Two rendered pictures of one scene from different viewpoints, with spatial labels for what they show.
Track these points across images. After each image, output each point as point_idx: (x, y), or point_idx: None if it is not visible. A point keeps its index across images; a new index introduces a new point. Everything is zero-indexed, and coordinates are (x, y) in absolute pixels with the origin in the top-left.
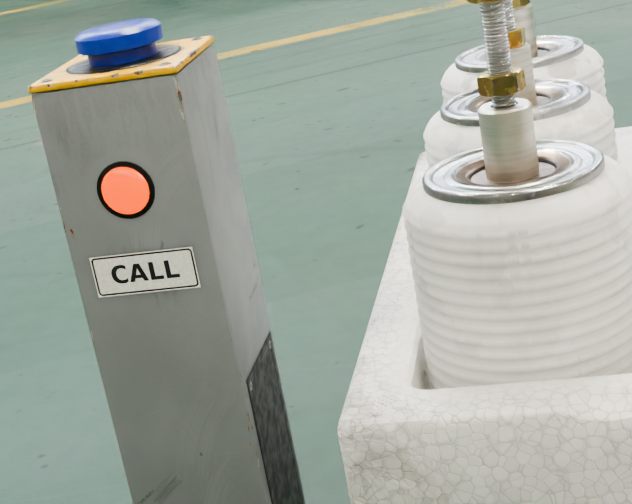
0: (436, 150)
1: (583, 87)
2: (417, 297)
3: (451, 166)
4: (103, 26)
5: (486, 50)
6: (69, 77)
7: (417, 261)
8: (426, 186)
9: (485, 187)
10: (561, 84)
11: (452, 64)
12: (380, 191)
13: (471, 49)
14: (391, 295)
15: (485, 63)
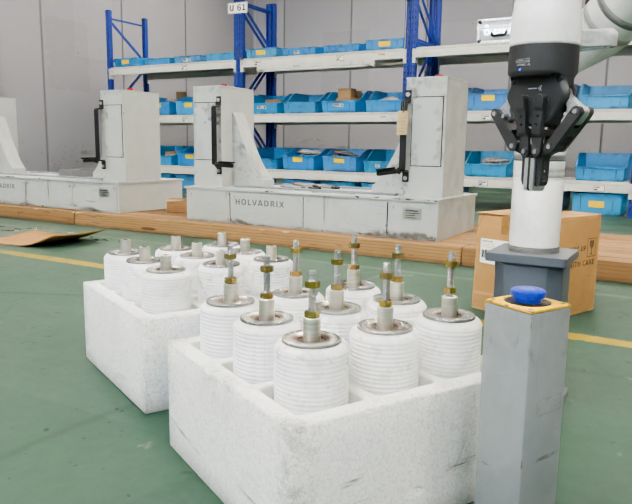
0: (417, 341)
1: (368, 319)
2: (474, 356)
3: (455, 319)
4: (531, 290)
5: (453, 280)
6: (554, 301)
7: (480, 338)
8: (473, 318)
9: (466, 313)
10: (362, 323)
11: (322, 351)
12: None
13: (309, 345)
14: (452, 384)
15: (333, 339)
